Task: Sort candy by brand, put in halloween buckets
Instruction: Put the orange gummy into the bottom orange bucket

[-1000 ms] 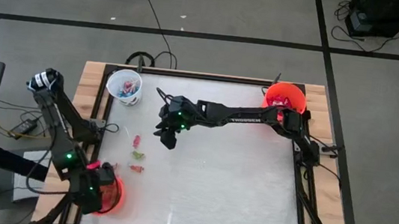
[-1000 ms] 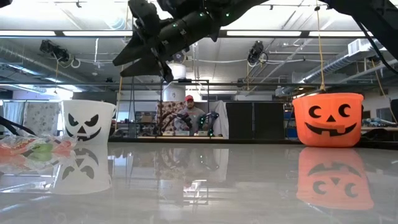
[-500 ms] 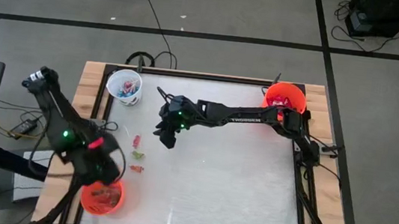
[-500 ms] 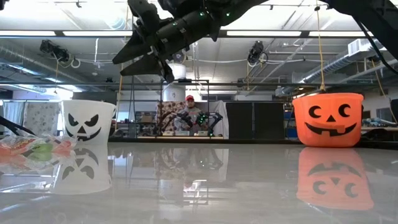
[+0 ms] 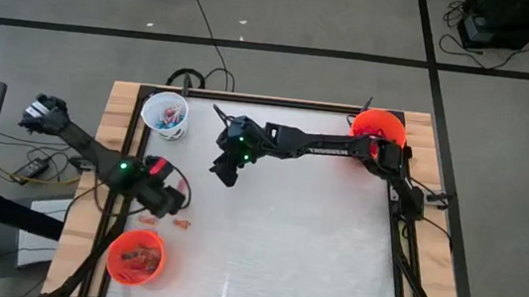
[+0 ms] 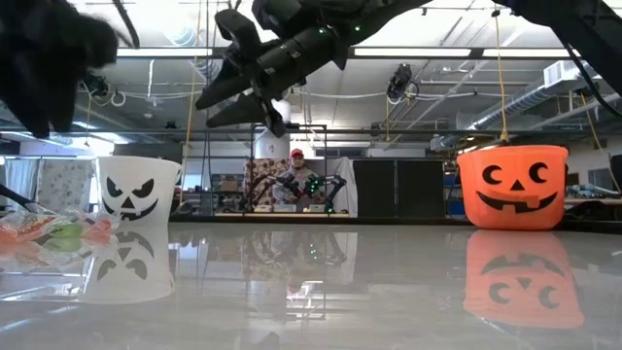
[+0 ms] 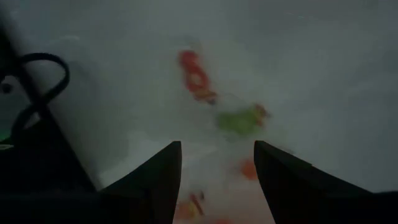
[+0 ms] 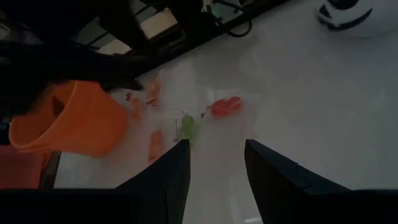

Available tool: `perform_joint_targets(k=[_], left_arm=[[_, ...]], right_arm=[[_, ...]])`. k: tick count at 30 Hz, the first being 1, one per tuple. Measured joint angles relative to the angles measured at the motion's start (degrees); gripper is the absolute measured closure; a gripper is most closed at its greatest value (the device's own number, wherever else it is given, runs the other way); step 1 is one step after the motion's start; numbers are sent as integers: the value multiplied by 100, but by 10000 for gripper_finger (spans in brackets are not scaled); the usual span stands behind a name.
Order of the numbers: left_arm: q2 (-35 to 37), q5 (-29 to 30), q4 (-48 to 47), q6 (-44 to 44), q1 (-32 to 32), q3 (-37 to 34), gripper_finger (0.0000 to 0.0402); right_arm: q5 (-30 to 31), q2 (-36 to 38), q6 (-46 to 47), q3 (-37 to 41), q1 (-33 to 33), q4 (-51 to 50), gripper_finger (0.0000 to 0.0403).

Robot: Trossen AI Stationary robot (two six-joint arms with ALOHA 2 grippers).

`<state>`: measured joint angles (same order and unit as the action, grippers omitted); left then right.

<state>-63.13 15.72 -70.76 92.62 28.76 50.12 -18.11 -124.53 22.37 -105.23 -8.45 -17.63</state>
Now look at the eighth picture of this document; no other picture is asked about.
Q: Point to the orange jack-o-lantern bucket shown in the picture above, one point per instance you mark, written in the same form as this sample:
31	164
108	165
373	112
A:
87	124

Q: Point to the green wrapped fruit chew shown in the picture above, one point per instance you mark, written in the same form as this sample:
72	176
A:
187	127

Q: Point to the black metal table frame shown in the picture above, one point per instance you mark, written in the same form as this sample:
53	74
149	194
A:
186	46

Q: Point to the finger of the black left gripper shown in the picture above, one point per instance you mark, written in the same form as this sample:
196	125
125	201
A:
124	84

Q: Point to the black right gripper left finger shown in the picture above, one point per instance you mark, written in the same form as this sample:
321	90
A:
168	186

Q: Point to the white jack-o-lantern bucket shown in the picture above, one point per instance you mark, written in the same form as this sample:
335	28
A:
373	28

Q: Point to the red wrapped fruit chew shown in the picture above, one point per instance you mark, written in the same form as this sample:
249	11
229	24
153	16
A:
225	106

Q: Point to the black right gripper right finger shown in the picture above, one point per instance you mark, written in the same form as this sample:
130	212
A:
280	186

